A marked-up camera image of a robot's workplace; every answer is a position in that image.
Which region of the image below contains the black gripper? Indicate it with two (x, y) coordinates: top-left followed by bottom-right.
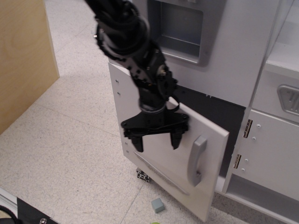
(121, 109), (189, 153)

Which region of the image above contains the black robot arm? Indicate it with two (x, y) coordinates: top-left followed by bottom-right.
(87, 0), (189, 152)

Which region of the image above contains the aluminium extrusion foot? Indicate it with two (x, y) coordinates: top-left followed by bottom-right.
(136, 168), (152, 183)

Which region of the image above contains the grey foam cube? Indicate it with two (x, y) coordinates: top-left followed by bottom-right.
(151, 198), (165, 213)

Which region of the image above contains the white toy kitchen cabinet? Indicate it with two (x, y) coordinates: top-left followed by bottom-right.
(134, 0), (299, 224)

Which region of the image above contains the white right cabinet door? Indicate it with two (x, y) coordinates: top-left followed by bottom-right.
(233, 110), (299, 200)

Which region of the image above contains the wooden panel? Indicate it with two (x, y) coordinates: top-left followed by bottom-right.
(0, 0), (59, 133)

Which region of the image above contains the grey fridge door handle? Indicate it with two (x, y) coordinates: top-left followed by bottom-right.
(187, 136), (207, 187)

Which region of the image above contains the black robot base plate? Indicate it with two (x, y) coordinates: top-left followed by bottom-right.
(17, 198), (58, 224)

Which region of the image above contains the aluminium rail at corner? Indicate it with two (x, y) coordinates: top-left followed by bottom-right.
(0, 187), (18, 217)

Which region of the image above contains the black cable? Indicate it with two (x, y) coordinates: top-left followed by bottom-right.
(0, 205), (23, 224)

